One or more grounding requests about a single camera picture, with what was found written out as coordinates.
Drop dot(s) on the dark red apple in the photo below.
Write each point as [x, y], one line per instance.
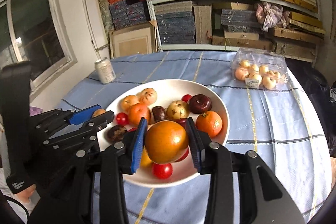
[199, 104]

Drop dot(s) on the small yellow-orange tomato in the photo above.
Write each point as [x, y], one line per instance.
[145, 159]

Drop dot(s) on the pink patterned cloth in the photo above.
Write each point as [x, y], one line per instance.
[35, 111]

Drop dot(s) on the dark clothes pile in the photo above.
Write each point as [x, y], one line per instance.
[317, 89]

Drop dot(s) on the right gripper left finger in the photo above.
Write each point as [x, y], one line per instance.
[137, 145]

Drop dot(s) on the large orange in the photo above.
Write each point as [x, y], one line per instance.
[137, 112]

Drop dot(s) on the clear plastic fruit box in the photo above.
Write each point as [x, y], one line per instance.
[260, 69]

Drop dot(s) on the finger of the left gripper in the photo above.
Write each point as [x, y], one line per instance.
[98, 123]
[84, 115]

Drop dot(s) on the dark purple passion fruit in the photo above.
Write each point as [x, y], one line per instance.
[115, 134]

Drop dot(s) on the blue checked tablecloth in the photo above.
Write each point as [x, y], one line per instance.
[281, 126]

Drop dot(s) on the pale peach apple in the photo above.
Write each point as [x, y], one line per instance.
[127, 102]

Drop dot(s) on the yellow-orange pear fruit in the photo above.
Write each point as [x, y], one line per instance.
[147, 96]

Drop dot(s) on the red tomato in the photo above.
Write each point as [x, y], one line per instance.
[122, 119]
[186, 97]

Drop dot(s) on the leaning picture frame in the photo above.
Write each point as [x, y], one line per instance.
[139, 39]

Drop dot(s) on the pink cloth bundle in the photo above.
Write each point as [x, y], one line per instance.
[270, 15]

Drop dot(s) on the dark plum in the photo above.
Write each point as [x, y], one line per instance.
[159, 113]

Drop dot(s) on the white ceramic plate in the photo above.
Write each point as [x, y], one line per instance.
[182, 170]

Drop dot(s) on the white drink can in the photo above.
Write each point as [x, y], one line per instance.
[104, 70]

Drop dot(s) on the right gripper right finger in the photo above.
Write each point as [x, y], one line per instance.
[196, 146]

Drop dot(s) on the metal storage shelf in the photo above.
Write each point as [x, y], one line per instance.
[231, 1]

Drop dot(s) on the yellow-red apple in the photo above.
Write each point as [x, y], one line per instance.
[177, 110]

